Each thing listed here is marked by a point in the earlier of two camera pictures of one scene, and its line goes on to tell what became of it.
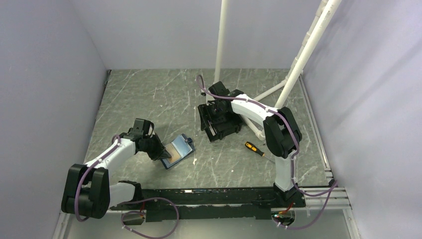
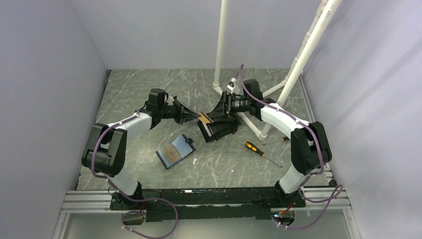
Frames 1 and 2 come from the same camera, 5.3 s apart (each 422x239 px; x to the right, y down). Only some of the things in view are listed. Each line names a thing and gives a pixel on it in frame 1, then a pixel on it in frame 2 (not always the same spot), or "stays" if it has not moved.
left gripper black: [160, 151] → [180, 118]
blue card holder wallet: [181, 147] stays
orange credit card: [173, 152] stays
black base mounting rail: [255, 203] stays
